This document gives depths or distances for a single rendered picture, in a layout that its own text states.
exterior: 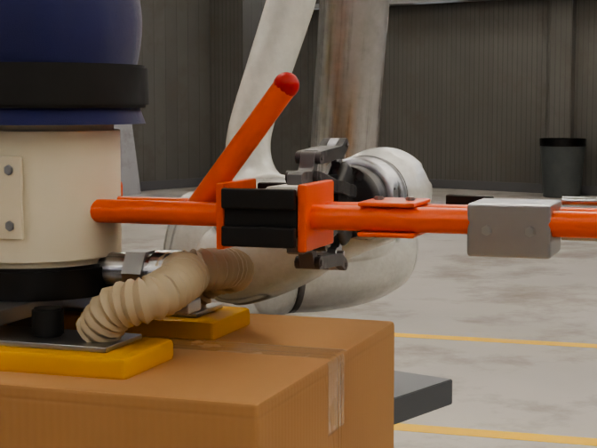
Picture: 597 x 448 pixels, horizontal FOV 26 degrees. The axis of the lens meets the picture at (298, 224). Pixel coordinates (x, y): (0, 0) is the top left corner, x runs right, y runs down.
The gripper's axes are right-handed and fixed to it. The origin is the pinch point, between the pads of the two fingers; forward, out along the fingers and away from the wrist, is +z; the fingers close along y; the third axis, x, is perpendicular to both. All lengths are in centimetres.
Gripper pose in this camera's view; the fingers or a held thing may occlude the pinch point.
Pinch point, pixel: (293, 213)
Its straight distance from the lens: 116.2
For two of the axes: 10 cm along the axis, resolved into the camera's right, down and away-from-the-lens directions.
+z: -3.1, 0.8, -9.5
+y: 0.0, 10.0, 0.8
